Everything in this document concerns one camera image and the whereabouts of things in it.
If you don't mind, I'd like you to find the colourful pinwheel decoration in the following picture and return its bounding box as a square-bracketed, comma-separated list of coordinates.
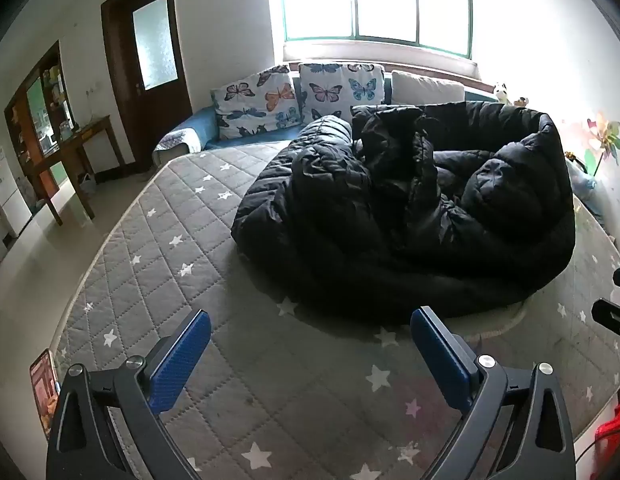
[565, 112, 620, 176]

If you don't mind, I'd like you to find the blue sofa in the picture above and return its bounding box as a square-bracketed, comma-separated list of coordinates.
[152, 72, 501, 166]

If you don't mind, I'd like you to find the white refrigerator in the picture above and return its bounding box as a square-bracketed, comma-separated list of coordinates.
[0, 146, 33, 261]

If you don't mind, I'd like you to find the dark wooden door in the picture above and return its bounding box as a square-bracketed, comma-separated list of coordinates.
[101, 0, 193, 173]

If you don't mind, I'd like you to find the red cloth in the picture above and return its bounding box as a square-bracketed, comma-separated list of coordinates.
[595, 402, 620, 461]

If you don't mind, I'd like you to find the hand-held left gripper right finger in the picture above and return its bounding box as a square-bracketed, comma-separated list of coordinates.
[410, 306, 577, 480]

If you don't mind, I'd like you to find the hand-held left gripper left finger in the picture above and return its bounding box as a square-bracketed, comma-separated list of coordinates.
[46, 308, 212, 480]

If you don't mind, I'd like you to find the black puffer jacket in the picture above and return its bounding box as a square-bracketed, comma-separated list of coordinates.
[231, 101, 576, 318]

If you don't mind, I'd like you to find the plain beige pillow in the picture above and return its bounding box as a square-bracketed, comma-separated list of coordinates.
[391, 70, 466, 107]

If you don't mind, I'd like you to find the grey quilted star mattress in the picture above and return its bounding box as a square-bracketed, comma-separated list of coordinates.
[50, 140, 620, 480]

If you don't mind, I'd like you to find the green framed window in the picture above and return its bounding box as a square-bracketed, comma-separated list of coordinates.
[279, 0, 475, 58]

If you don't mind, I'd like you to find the wooden display cabinet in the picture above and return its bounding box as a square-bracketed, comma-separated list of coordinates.
[4, 40, 76, 211]

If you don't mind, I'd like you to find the wooden table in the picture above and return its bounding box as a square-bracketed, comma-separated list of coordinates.
[27, 115, 127, 226]

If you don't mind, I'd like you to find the butterfly print pillow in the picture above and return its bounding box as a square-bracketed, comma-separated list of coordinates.
[210, 65, 303, 141]
[297, 62, 386, 123]

